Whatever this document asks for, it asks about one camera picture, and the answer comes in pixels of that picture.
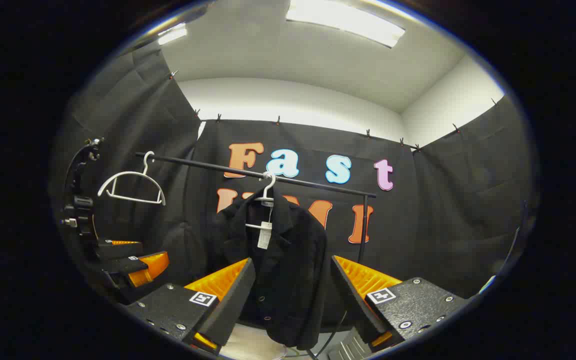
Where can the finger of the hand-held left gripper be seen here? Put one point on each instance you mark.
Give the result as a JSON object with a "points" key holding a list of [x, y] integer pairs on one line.
{"points": [[118, 249], [140, 270]]}

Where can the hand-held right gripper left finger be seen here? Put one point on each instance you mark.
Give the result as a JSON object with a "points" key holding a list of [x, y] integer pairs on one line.
{"points": [[233, 305]]}

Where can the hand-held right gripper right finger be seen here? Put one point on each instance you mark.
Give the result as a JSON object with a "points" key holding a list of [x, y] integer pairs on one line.
{"points": [[350, 295]]}

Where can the white laundry hamper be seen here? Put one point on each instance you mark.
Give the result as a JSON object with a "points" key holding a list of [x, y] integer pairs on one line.
{"points": [[248, 345]]}

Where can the black jacket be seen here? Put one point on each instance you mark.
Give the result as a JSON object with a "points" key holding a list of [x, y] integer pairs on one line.
{"points": [[293, 280]]}

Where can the white plastic hanger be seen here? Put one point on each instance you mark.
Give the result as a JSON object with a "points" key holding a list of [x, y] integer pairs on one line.
{"points": [[268, 187], [133, 173]]}

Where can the black clothes rack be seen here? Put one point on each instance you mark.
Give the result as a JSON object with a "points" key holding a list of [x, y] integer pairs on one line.
{"points": [[318, 184]]}

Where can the white paper garment tag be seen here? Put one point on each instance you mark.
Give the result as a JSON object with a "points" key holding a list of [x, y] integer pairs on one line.
{"points": [[264, 235]]}

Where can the black backdrop cloth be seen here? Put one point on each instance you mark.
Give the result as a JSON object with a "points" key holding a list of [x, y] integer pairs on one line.
{"points": [[468, 200]]}

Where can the row of backdrop clips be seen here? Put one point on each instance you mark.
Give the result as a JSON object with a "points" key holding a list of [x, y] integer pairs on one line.
{"points": [[368, 133]]}

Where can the small ceiling light panel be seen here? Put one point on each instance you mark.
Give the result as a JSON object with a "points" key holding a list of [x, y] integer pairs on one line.
{"points": [[172, 34]]}

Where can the large ceiling light panel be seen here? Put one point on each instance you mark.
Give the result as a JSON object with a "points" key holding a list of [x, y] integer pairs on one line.
{"points": [[348, 22]]}

